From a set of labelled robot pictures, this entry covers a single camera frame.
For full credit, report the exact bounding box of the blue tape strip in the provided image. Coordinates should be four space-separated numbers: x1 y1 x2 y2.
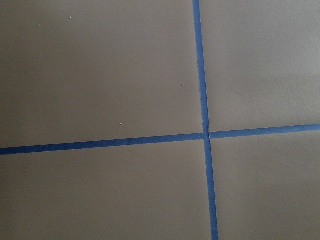
191 0 220 240
0 123 320 156

